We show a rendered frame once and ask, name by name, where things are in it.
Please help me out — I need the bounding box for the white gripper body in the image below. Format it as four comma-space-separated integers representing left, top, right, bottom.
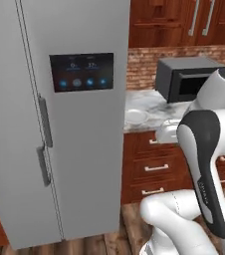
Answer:
155, 118, 182, 144

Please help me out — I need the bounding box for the dark grey microwave oven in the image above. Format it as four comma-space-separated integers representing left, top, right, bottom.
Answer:
154, 56, 225, 105

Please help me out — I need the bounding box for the white plate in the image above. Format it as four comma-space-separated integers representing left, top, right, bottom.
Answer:
124, 109, 150, 128

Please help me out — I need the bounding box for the grey double-door fridge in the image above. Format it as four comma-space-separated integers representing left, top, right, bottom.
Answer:
0, 0, 131, 251

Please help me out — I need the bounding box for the silver cupboard door handle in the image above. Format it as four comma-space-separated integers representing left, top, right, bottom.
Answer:
201, 0, 216, 37
187, 0, 201, 37

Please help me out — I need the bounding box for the grey fridge door handle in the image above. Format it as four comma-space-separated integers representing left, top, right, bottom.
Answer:
36, 144, 52, 187
38, 95, 54, 148

